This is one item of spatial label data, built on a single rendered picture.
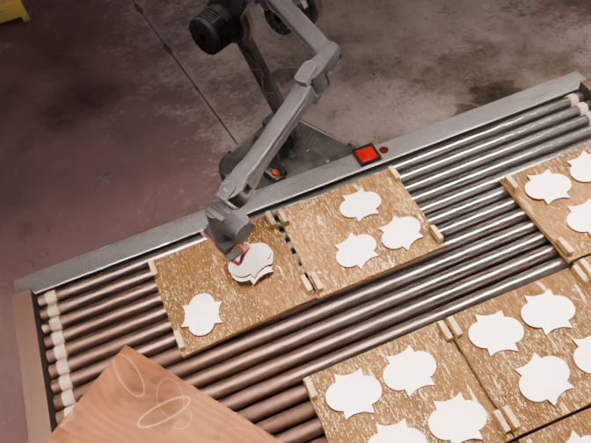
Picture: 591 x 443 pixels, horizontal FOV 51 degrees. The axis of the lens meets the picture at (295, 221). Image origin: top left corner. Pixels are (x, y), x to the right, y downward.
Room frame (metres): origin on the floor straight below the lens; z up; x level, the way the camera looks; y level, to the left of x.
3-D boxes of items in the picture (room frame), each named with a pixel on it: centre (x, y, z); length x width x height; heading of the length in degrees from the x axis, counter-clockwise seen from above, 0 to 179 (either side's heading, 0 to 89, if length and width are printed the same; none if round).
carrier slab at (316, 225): (1.13, -0.19, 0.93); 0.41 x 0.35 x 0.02; 104
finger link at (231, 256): (1.00, 0.18, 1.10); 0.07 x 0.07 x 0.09; 34
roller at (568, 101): (1.32, -0.13, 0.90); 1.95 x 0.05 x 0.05; 104
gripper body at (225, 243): (1.03, 0.20, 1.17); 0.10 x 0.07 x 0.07; 34
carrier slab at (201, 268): (1.03, 0.22, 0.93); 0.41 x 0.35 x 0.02; 106
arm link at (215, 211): (1.02, 0.19, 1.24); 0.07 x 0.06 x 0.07; 40
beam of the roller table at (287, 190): (1.39, -0.11, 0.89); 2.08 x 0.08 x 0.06; 104
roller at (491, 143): (1.27, -0.14, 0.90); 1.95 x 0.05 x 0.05; 104
